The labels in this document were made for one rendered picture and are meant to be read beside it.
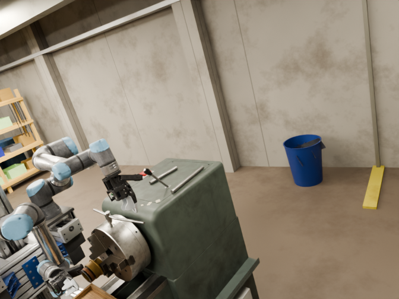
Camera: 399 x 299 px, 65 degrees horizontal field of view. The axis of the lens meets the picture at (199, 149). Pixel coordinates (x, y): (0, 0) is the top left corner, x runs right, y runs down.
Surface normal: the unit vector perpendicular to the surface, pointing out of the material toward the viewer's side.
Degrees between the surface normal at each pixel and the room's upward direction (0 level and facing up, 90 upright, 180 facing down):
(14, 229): 89
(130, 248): 68
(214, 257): 90
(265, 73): 90
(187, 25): 90
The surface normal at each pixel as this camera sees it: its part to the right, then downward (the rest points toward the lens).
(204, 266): 0.74, 0.03
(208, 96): -0.53, 0.41
